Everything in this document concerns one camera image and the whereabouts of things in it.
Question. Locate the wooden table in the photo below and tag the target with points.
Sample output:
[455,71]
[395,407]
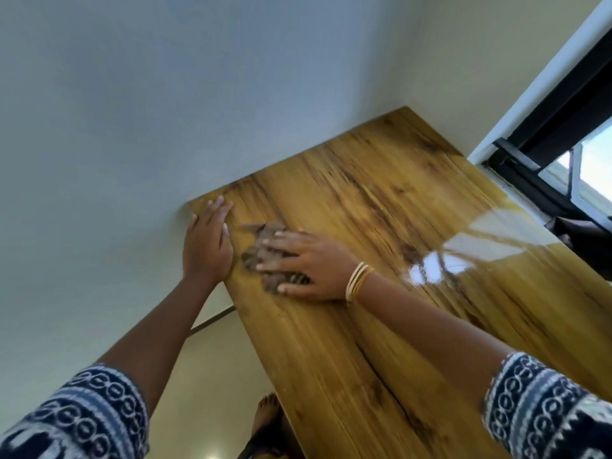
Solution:
[382,377]

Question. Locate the black framed window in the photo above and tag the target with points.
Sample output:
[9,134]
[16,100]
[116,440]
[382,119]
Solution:
[564,124]

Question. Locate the blue white patterned top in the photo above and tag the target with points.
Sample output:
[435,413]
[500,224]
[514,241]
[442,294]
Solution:
[86,415]

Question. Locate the person's right hand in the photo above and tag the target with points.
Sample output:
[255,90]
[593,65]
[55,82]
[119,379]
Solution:
[320,267]

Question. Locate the brown leaf-patterned curtain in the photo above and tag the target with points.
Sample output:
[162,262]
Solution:
[588,248]

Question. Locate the gold bangles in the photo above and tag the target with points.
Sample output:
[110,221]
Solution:
[358,282]

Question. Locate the person's left foot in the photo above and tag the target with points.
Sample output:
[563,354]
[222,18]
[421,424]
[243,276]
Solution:
[265,415]

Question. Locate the brown striped cleaning cloth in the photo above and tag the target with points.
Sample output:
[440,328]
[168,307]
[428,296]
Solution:
[252,255]

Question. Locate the person's right forearm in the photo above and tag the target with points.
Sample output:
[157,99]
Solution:
[430,334]

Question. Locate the person's left hand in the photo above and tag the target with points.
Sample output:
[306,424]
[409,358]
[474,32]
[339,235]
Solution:
[208,248]

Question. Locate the person's left forearm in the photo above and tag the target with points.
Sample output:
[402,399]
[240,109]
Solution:
[162,344]

